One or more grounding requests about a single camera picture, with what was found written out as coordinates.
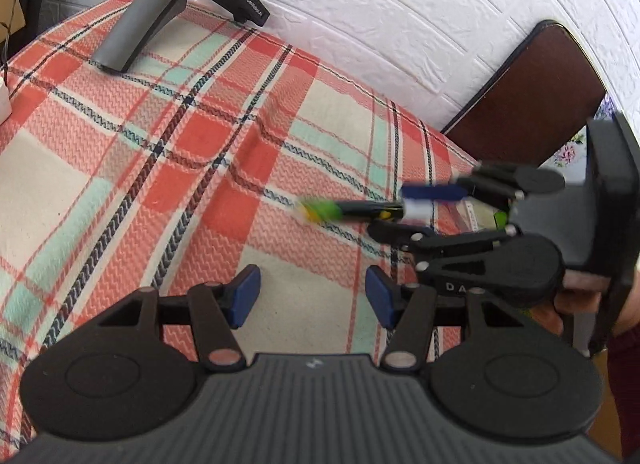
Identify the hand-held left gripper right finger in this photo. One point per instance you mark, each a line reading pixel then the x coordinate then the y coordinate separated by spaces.
pixel 381 296

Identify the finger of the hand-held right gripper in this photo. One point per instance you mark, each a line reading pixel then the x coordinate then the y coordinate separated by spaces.
pixel 450 244
pixel 435 192

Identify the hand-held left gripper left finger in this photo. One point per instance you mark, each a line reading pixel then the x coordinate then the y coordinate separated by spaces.
pixel 244 296

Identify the black green yellow pen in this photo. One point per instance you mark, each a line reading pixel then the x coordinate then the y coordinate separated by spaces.
pixel 361 210

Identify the person's right hand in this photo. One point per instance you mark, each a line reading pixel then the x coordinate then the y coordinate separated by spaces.
pixel 575 305

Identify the green and white box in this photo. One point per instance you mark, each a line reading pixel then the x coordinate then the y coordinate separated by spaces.
pixel 492 219

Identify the floral cloth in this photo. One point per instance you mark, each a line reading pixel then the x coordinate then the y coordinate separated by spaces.
pixel 575 148

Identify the brown chair back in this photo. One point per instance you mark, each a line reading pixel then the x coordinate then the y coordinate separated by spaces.
pixel 525 108

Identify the red plaid tablecloth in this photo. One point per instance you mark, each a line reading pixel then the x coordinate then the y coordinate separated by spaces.
pixel 150 153

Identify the idle black hand-held gripper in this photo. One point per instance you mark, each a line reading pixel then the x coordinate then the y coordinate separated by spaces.
pixel 150 8

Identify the white plastic object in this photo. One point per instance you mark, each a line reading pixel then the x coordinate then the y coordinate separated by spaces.
pixel 3 101

